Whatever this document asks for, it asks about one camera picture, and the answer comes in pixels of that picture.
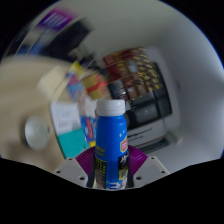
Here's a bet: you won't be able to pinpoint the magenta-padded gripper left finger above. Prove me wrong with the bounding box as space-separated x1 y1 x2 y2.
53 146 98 189

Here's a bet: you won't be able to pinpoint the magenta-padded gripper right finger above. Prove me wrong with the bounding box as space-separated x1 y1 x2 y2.
126 144 170 188

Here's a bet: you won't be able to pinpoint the blue white-capped drink bottle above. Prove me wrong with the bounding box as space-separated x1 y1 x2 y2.
94 98 130 190

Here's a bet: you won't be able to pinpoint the blue magazines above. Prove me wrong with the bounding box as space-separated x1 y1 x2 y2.
79 116 98 148

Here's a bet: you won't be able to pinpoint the white printed booklet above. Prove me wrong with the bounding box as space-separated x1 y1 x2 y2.
49 101 83 136

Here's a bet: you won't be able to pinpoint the dark glass double door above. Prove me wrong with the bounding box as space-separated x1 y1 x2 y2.
126 63 174 131

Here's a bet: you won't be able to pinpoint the yellow gift box red ribbon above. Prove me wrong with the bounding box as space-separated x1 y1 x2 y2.
81 73 111 100

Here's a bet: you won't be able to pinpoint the wooden shelf unit with trophies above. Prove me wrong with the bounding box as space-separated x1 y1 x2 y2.
101 46 164 101

